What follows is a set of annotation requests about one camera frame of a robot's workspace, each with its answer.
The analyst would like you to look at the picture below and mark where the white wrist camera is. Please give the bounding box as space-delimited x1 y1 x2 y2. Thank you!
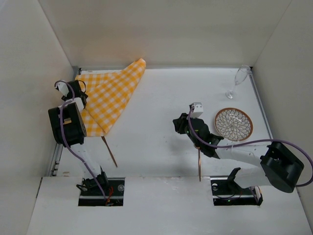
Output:
54 80 69 96
189 102 203 118

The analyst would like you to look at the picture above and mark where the patterned ceramic plate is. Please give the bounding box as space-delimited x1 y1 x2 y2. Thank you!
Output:
214 108 253 141

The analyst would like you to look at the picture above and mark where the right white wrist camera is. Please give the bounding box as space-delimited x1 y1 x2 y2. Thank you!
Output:
189 102 203 118

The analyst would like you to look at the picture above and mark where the clear champagne flute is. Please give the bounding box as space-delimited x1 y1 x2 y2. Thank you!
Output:
225 65 251 99

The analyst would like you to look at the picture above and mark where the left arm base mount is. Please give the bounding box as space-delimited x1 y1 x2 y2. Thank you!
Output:
76 178 125 207

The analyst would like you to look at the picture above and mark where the copper spoon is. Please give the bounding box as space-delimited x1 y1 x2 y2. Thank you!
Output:
194 144 201 182

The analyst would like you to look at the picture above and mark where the yellow white checkered cloth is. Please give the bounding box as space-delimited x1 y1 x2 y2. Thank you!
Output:
75 59 146 137

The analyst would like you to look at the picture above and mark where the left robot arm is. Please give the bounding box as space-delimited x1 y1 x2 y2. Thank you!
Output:
48 80 109 198

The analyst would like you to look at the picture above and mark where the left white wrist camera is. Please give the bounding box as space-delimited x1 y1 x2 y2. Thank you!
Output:
54 80 69 96

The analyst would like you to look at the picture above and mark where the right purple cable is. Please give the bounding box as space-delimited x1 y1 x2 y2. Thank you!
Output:
187 109 313 187

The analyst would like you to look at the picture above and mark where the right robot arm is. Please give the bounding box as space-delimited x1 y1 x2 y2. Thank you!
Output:
173 113 304 193

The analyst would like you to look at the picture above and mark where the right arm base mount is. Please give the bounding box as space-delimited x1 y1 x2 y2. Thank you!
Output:
210 177 263 206

